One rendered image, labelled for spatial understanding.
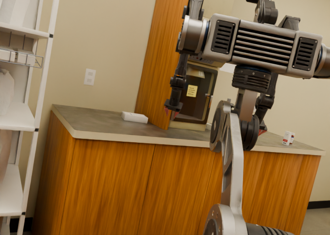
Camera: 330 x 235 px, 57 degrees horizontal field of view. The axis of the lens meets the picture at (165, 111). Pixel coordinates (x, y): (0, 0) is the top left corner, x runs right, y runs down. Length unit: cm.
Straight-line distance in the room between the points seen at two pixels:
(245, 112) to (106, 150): 79
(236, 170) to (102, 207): 106
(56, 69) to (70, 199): 93
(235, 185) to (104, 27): 169
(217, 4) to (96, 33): 85
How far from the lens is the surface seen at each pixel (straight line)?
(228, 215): 74
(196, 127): 217
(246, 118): 113
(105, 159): 163
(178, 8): 205
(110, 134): 156
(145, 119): 202
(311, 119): 386
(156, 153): 174
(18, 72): 215
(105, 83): 227
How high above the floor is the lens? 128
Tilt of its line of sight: 7 degrees down
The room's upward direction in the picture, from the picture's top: 12 degrees clockwise
